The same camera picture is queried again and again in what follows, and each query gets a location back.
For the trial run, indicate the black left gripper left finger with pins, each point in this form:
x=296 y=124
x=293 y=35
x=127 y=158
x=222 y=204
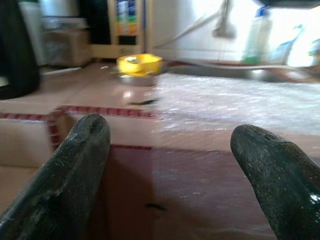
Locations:
x=65 y=180

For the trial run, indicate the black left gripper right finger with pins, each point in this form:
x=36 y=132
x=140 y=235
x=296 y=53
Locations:
x=282 y=180

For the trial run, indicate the steel bowl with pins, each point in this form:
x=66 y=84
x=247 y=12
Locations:
x=135 y=80

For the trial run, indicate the bubble wrap sheet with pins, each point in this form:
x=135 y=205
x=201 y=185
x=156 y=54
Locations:
x=225 y=105

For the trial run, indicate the clear plastic cup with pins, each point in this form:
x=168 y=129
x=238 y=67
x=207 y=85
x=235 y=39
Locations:
x=280 y=53

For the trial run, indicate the black electric kettle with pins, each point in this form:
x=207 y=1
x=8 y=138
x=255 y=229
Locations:
x=15 y=62

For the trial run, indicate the jar of brown powder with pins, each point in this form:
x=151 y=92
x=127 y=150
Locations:
x=67 y=47

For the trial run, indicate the clear soap bottle blue cap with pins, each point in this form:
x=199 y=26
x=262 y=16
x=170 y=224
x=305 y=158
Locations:
x=257 y=37

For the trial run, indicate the beige water ionizer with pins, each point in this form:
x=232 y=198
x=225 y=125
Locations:
x=127 y=25

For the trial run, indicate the steel wall tap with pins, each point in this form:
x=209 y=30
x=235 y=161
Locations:
x=225 y=27

